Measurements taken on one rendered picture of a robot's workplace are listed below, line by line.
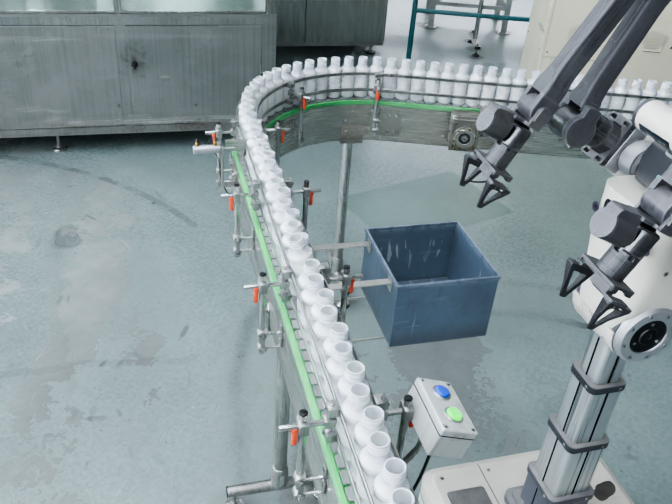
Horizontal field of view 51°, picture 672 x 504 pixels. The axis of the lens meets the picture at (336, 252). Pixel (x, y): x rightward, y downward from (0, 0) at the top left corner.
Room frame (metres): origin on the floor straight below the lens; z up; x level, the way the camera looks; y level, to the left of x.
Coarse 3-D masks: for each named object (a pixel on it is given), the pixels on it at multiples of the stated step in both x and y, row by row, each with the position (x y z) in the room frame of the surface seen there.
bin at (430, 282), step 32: (416, 224) 1.92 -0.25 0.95; (448, 224) 1.94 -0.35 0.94; (384, 256) 1.88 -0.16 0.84; (416, 256) 1.92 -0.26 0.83; (448, 256) 1.95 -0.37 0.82; (480, 256) 1.78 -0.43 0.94; (384, 288) 1.66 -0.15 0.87; (416, 288) 1.59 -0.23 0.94; (448, 288) 1.62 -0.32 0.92; (480, 288) 1.65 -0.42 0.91; (384, 320) 1.63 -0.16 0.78; (416, 320) 1.59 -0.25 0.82; (448, 320) 1.62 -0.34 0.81; (480, 320) 1.66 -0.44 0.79
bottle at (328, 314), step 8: (320, 312) 1.16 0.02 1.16; (328, 312) 1.18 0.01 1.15; (336, 312) 1.16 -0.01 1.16; (320, 320) 1.15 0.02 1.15; (328, 320) 1.14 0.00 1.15; (336, 320) 1.16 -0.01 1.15; (320, 328) 1.15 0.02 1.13; (328, 328) 1.14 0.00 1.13; (320, 336) 1.14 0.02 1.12; (328, 336) 1.13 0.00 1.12; (312, 344) 1.15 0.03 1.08; (320, 344) 1.14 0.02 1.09; (312, 352) 1.15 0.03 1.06; (312, 368) 1.15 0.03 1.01; (320, 368) 1.13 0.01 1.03; (320, 376) 1.14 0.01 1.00
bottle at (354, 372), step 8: (352, 368) 1.01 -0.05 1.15; (360, 368) 1.01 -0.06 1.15; (344, 376) 1.00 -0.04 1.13; (352, 376) 0.98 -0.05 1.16; (360, 376) 0.98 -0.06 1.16; (344, 384) 0.98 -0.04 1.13; (352, 384) 0.98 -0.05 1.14; (368, 384) 1.00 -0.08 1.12; (344, 392) 0.97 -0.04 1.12; (344, 400) 0.97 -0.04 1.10; (336, 424) 0.98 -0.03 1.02
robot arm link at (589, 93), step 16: (640, 0) 1.60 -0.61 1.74; (656, 0) 1.58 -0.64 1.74; (624, 16) 1.61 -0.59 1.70; (640, 16) 1.57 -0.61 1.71; (656, 16) 1.59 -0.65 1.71; (624, 32) 1.58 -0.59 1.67; (640, 32) 1.58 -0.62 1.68; (608, 48) 1.58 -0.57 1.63; (624, 48) 1.57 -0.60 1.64; (592, 64) 1.60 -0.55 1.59; (608, 64) 1.56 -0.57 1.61; (624, 64) 1.57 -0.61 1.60; (592, 80) 1.56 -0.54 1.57; (608, 80) 1.57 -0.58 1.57; (576, 96) 1.57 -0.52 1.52; (592, 96) 1.55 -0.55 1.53; (592, 112) 1.53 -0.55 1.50; (576, 128) 1.52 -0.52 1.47; (592, 128) 1.53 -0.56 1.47; (576, 144) 1.52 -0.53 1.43
